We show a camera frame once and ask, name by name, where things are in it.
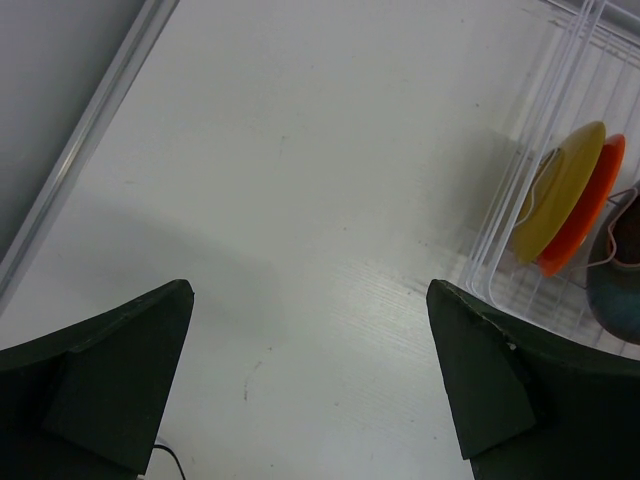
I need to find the yellow brown plate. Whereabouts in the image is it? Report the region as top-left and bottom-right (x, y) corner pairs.
(512, 121), (606, 264)

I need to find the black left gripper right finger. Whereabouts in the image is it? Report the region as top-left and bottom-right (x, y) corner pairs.
(426, 280), (639, 479)

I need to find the white wire dish rack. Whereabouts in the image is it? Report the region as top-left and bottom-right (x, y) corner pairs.
(460, 1), (639, 359)

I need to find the orange plate left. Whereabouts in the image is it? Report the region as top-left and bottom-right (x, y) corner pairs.
(537, 134), (626, 277)

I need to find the dark teal plate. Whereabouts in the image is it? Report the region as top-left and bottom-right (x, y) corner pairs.
(586, 184), (639, 344)

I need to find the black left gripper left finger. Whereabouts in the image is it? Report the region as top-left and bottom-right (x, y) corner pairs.
(1, 279), (194, 479)

